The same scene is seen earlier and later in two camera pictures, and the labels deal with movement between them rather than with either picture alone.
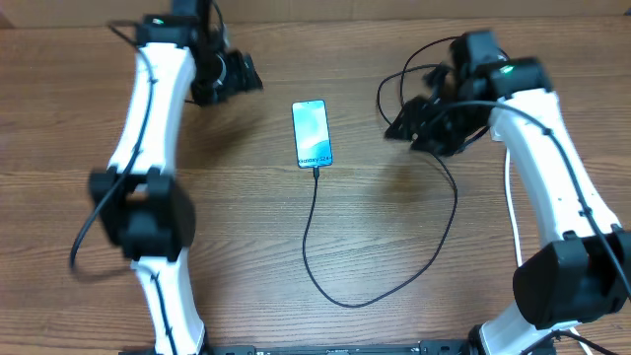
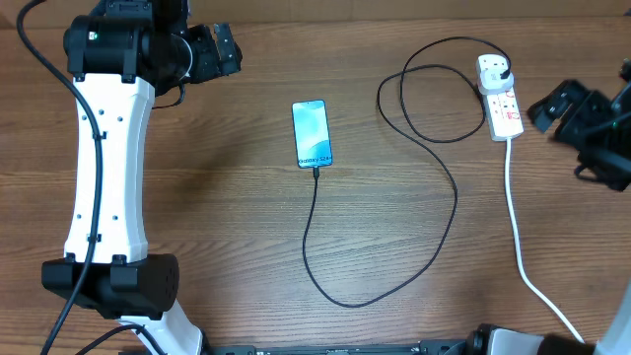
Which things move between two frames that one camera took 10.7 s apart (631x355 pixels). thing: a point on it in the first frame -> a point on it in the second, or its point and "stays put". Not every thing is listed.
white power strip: (507, 152) stays put
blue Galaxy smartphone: (312, 133) stays put
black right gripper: (415, 120) -> (586, 113)
